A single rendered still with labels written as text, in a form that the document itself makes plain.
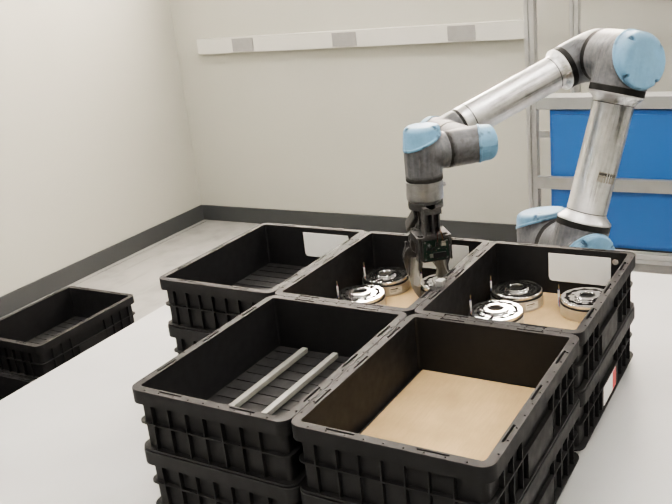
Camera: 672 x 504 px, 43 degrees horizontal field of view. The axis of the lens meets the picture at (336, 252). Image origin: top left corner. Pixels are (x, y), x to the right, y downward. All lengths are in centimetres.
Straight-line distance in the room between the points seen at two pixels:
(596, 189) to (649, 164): 160
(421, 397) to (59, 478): 67
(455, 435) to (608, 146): 80
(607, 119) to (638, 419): 63
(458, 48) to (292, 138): 119
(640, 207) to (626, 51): 175
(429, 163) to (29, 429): 96
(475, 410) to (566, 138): 225
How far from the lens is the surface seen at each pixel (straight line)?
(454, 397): 142
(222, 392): 153
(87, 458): 168
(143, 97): 526
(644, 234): 355
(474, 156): 172
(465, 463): 108
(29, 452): 176
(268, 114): 518
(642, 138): 345
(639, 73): 185
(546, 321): 169
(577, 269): 178
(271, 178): 528
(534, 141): 355
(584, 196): 188
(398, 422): 136
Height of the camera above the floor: 152
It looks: 19 degrees down
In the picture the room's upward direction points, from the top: 6 degrees counter-clockwise
